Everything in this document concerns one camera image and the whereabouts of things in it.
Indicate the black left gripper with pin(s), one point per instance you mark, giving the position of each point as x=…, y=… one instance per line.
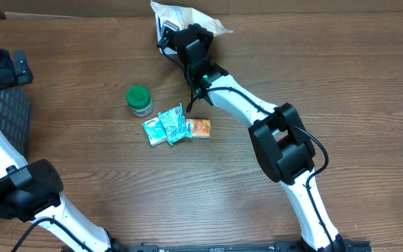
x=9, y=77

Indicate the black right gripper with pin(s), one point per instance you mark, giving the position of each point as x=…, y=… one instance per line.
x=203, y=33

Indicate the Panitee bread bag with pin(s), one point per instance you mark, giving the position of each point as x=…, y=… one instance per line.
x=184, y=16

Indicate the green lid jar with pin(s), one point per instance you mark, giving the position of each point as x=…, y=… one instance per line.
x=139, y=100

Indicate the teal snack packet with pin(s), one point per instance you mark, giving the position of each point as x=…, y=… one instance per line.
x=174, y=124

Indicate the orange snack packet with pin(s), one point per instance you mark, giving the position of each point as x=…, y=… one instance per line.
x=199, y=128

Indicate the small teal tissue pack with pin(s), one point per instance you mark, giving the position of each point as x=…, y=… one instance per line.
x=155, y=131

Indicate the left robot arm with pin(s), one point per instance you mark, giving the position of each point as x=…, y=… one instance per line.
x=34, y=192

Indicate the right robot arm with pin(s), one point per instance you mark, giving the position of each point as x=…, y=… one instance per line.
x=283, y=148

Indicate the dark grey mesh basket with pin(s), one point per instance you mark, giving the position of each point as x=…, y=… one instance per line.
x=15, y=118

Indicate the cardboard backdrop wall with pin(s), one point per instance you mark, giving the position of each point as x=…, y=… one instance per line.
x=126, y=8

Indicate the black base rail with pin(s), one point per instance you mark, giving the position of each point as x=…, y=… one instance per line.
x=279, y=246

